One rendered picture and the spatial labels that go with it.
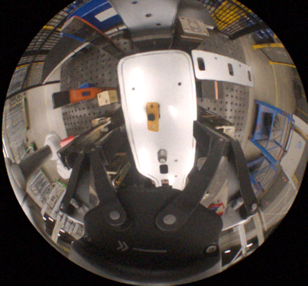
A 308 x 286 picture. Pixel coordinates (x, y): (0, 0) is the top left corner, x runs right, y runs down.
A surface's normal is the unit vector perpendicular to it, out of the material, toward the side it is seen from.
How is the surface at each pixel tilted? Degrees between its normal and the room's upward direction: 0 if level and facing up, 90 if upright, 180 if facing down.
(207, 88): 0
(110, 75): 0
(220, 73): 0
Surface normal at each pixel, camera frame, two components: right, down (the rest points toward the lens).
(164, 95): -0.04, 0.38
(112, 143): 0.99, -0.09
